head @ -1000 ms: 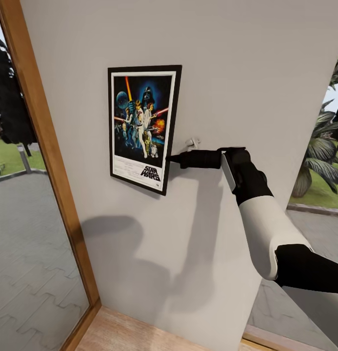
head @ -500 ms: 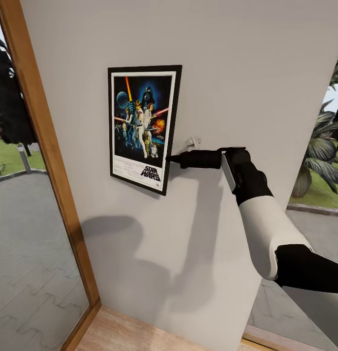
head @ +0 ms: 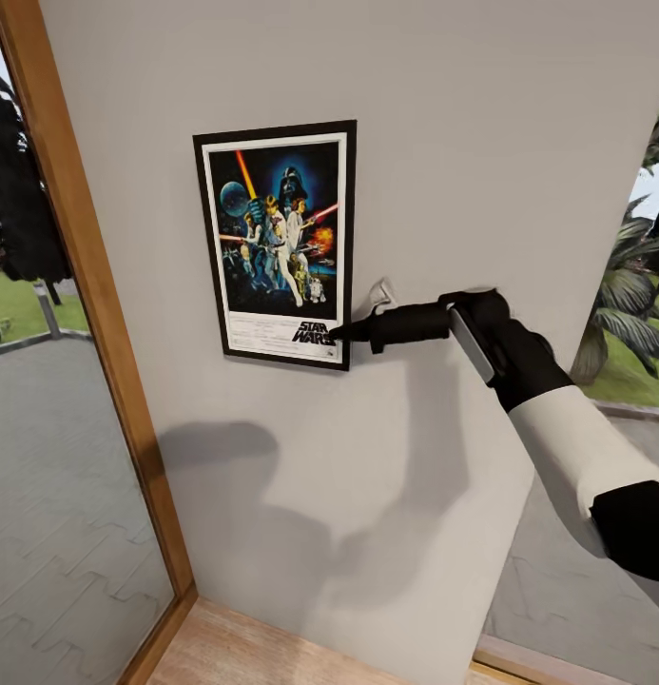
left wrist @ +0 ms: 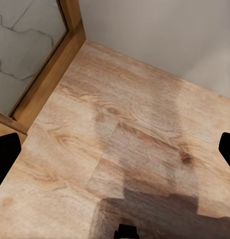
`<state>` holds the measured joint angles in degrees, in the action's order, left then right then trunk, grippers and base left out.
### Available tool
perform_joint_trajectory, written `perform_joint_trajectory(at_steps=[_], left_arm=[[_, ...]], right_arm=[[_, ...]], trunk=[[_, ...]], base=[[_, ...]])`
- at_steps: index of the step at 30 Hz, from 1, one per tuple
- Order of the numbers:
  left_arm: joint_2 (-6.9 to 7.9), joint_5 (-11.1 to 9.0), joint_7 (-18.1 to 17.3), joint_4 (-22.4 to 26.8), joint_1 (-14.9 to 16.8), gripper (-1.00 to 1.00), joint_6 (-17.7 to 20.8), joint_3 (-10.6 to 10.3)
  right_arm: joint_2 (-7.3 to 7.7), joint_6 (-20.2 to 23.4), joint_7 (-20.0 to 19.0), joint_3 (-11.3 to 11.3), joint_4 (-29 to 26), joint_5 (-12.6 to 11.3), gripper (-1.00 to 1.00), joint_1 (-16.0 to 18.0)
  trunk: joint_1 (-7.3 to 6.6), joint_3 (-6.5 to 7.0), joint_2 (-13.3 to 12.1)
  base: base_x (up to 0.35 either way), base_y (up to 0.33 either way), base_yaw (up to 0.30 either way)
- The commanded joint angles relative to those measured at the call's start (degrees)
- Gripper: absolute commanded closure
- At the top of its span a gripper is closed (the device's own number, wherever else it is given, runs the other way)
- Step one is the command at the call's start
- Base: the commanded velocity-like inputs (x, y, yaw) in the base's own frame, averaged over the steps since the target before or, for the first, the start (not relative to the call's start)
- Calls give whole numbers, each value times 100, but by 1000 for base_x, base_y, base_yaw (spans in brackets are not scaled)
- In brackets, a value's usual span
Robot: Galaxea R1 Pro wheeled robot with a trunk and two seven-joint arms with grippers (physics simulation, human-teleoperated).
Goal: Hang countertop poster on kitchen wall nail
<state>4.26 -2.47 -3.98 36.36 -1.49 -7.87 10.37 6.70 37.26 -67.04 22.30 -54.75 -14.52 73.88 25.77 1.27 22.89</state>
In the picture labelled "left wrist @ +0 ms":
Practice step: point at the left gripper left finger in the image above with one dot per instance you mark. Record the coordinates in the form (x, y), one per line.
(10, 148)

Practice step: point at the door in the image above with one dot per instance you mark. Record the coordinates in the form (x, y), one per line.
(38, 41)

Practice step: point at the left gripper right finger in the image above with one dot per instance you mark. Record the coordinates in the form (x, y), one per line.
(224, 146)

